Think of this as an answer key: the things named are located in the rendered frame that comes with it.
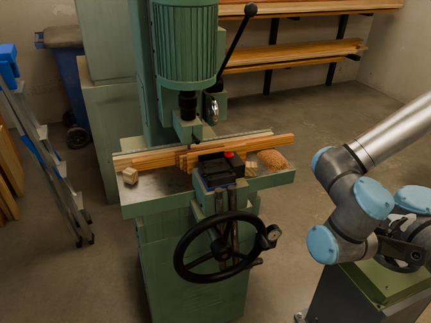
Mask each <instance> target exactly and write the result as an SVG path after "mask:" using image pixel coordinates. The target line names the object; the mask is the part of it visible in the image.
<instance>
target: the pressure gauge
mask: <svg viewBox="0 0 431 323"><path fill-rule="evenodd" d="M266 230H267V239H268V240H269V241H275V240H277V239H278V238H280V237H281V235H282V230H281V229H280V228H279V227H278V225H277V224H271V225H270V226H268V227H266ZM274 235H275V236H274Z"/></svg>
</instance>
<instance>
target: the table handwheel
mask: <svg viewBox="0 0 431 323"><path fill-rule="evenodd" d="M233 221H244V222H248V223H250V224H252V225H254V226H255V228H256V229H257V232H261V234H262V235H263V236H264V237H265V238H266V239H267V230H266V226H265V224H264V223H263V221H262V220H261V219H260V218H259V217H258V216H256V215H254V214H252V213H250V212H247V211H239V210H234V211H225V212H221V213H217V214H215V215H212V216H210V217H207V218H205V219H203V220H202V221H200V222H198V223H197V224H196V225H194V226H193V227H191V228H190V229H189V230H188V232H186V234H184V235H183V236H182V238H181V239H180V241H179V242H178V244H177V246H176V249H175V250H174V254H173V265H174V269H175V271H176V272H177V274H178V275H179V276H180V277H181V278H182V279H184V280H186V281H188V282H191V283H196V284H210V283H216V282H220V281H223V280H225V279H228V278H231V277H233V276H235V275H237V274H238V273H240V272H242V271H243V270H244V269H246V268H247V267H249V266H250V265H251V264H252V263H253V262H254V261H255V260H256V259H257V258H258V256H259V255H260V253H261V252H262V250H263V249H262V248H261V246H260V244H259V242H258V240H257V241H256V244H255V246H254V247H253V249H252V250H251V252H250V253H249V254H248V255H246V254H242V253H239V252H237V251H234V250H233V248H232V246H231V244H230V242H229V240H228V237H229V234H230V230H231V228H232V224H233ZM224 222H226V227H225V230H224V233H223V236H222V234H221V232H220V231H219V230H218V229H217V225H218V224H222V223H224ZM206 230H207V233H208V235H209V237H210V239H211V241H212V243H211V245H210V250H211V252H209V253H207V254H206V255H204V256H202V257H200V258H198V259H196V260H194V261H192V262H190V263H188V264H186V265H184V264H183V256H184V254H185V251H186V249H187V248H188V246H189V245H190V243H191V242H192V241H193V240H194V239H195V238H196V237H197V236H199V235H200V234H202V232H204V231H206ZM232 256H234V257H238V258H241V259H243V260H241V261H240V262H238V263H237V264H236V265H234V266H232V267H230V268H229V269H226V270H223V271H220V272H216V273H213V274H195V273H193V272H191V271H189V269H191V268H193V267H195V266H196V265H199V264H200V263H203V262H204V261H207V260H209V259H211V258H213V257H214V259H215V260H216V261H221V262H222V261H226V260H229V259H230V258H231V257H232Z"/></svg>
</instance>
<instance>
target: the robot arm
mask: <svg viewBox="0 0 431 323"><path fill-rule="evenodd" d="M429 133H431V89H429V90H427V91H426V92H425V93H423V94H421V95H420V96H419V97H417V98H415V99H414V100H412V101H411V102H409V103H408V104H406V105H405V106H403V107H401V108H400V109H399V110H397V111H395V112H394V113H392V114H391V115H389V116H388V117H386V118H385V119H383V120H381V121H380V122H379V123H377V124H375V125H374V126H372V127H371V128H369V129H368V130H366V131H365V132H363V133H362V134H360V135H359V136H357V137H355V138H354V139H353V140H351V141H349V142H346V143H345V144H343V145H342V146H340V147H335V146H328V147H324V148H322V149H321V150H319V151H318V152H317V153H316V154H315V156H314V157H313V159H312V163H311V168H312V171H313V173H314V175H315V177H316V179H317V180H318V181H319V182H320V183H321V185H322V186H323V188H324V189H325V190H326V192H327V194H328V195H329V196H330V198H331V200H332V201H333V203H334V204H335V205H336V208H335V210H334V211H333V212H332V214H331V215H330V216H329V218H327V220H326V221H325V223H324V224H323V225H321V224H318V225H315V226H313V227H312V228H310V230H309V231H308V234H307V248H308V251H309V253H310V255H311V257H313V259H315V260H316V261H317V262H318V263H320V264H323V265H335V264H336V263H346V262H354V261H362V260H368V259H371V258H373V259H374V260H375V261H377V262H378V263H379V264H381V265H382V266H383V267H385V268H387V269H389V270H392V271H395V272H399V273H405V274H408V273H413V272H416V271H417V270H419V269H420V268H421V266H424V267H425V268H426V269H427V270H428V271H429V273H430V274H431V189H430V188H427V187H424V186H417V185H407V186H403V187H400V188H399V189H398V190H397V191H396V193H395V194H394V195H393V196H392V195H391V193H390V192H389V191H388V189H386V188H385V187H383V185H382V184H380V183H379V182H377V181H376V180H374V179H372V178H369V177H365V176H363V175H364V174H365V173H367V172H369V170H370V169H372V168H373V167H376V166H377V165H378V164H380V163H382V162H384V161H385V160H386V159H388V158H390V157H392V156H393V155H395V154H396V153H398V152H400V151H401V150H403V149H404V148H406V147H408V146H410V145H411V144H413V143H414V142H416V141H418V140H419V139H420V138H423V137H424V136H426V135H427V134H429Z"/></svg>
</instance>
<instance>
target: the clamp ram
mask: <svg viewBox="0 0 431 323"><path fill-rule="evenodd" d="M224 153H225V151H221V152H216V153H209V154H202V155H198V162H203V161H207V160H214V159H218V158H224Z"/></svg>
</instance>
